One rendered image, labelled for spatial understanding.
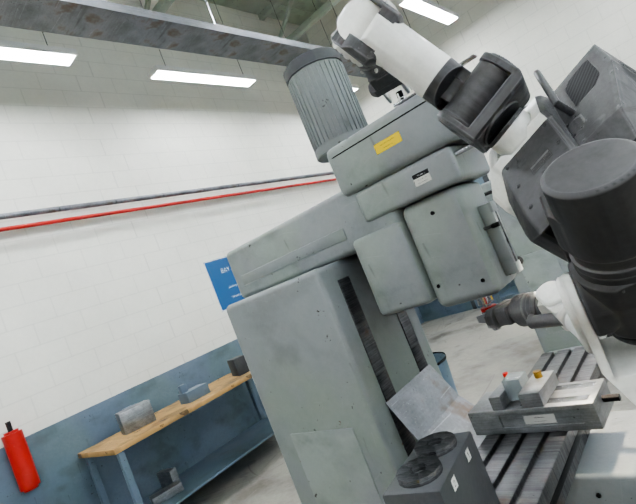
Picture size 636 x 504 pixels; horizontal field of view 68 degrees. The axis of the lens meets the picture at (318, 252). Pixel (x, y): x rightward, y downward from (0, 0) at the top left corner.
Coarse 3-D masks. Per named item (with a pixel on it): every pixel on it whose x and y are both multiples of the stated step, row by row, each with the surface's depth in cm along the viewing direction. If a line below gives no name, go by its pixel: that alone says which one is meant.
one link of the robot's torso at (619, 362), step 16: (560, 288) 67; (576, 304) 65; (576, 320) 66; (592, 336) 67; (592, 352) 71; (608, 352) 72; (624, 352) 70; (608, 368) 68; (624, 368) 68; (624, 384) 67
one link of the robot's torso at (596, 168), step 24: (600, 144) 58; (624, 144) 56; (552, 168) 60; (576, 168) 57; (600, 168) 55; (624, 168) 52; (552, 192) 57; (576, 192) 54; (600, 192) 52; (624, 192) 52; (552, 216) 61; (576, 216) 56; (600, 216) 54; (624, 216) 54; (576, 240) 59; (600, 240) 56; (624, 240) 55; (576, 264) 63; (600, 264) 59; (624, 264) 57
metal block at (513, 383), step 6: (516, 372) 138; (522, 372) 136; (504, 378) 137; (510, 378) 135; (516, 378) 133; (522, 378) 134; (504, 384) 135; (510, 384) 134; (516, 384) 133; (522, 384) 133; (510, 390) 135; (516, 390) 133; (510, 396) 135; (516, 396) 134
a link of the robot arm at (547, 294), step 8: (544, 288) 118; (552, 288) 116; (536, 296) 119; (544, 296) 116; (552, 296) 113; (544, 304) 114; (552, 304) 112; (560, 304) 110; (552, 312) 111; (560, 312) 110; (560, 320) 110
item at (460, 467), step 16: (448, 432) 100; (464, 432) 101; (416, 448) 99; (432, 448) 96; (448, 448) 95; (464, 448) 95; (416, 464) 92; (432, 464) 89; (448, 464) 90; (464, 464) 93; (480, 464) 98; (400, 480) 88; (416, 480) 86; (432, 480) 86; (448, 480) 86; (464, 480) 90; (480, 480) 96; (384, 496) 88; (400, 496) 86; (416, 496) 84; (432, 496) 83; (448, 496) 84; (464, 496) 88; (480, 496) 93; (496, 496) 99
